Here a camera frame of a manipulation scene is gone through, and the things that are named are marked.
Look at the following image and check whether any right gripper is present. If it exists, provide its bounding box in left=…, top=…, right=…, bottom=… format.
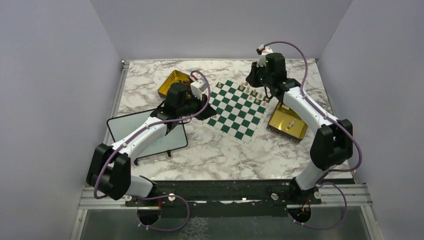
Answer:
left=246, top=61, right=273, bottom=88

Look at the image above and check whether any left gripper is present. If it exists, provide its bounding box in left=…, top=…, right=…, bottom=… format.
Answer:
left=177, top=91, right=218, bottom=121

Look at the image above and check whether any light king chess piece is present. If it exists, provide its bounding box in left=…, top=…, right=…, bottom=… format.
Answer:
left=245, top=82, right=250, bottom=94

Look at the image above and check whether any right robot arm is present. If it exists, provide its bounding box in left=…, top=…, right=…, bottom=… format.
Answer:
left=246, top=51, right=354, bottom=204

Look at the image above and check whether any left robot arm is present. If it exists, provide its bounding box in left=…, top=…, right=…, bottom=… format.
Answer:
left=86, top=79, right=217, bottom=206

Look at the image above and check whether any green white chess board mat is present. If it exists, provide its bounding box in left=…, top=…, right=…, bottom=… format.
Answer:
left=193, top=77, right=271, bottom=148

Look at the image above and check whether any gold tin with dark pieces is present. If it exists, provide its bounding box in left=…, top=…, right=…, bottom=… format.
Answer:
left=157, top=69, right=196, bottom=100

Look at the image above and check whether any gold tin with light pieces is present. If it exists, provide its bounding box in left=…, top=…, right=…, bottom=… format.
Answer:
left=266, top=102, right=308, bottom=144

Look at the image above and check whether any pile of light chess pieces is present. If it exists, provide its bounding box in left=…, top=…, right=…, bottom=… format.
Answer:
left=281, top=104, right=297, bottom=130

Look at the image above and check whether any small whiteboard with stand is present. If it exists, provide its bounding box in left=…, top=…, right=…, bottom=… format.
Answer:
left=106, top=109, right=189, bottom=166

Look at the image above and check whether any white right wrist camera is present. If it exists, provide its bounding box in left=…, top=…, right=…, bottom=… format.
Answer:
left=256, top=44, right=273, bottom=68

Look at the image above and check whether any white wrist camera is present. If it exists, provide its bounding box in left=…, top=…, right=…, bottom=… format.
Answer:
left=190, top=79, right=207, bottom=100
left=256, top=44, right=273, bottom=68

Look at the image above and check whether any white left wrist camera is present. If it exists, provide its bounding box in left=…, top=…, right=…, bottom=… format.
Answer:
left=190, top=79, right=207, bottom=100

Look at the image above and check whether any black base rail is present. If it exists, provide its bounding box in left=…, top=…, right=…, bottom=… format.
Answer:
left=106, top=179, right=341, bottom=218

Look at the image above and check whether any aluminium rail left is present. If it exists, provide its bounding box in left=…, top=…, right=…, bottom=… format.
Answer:
left=78, top=187, right=159, bottom=210

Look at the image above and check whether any aluminium rail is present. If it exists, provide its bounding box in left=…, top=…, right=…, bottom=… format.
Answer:
left=78, top=187, right=159, bottom=210
left=305, top=184, right=373, bottom=208

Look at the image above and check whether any aluminium rail right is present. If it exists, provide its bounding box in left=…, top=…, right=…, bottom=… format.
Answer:
left=305, top=184, right=373, bottom=208

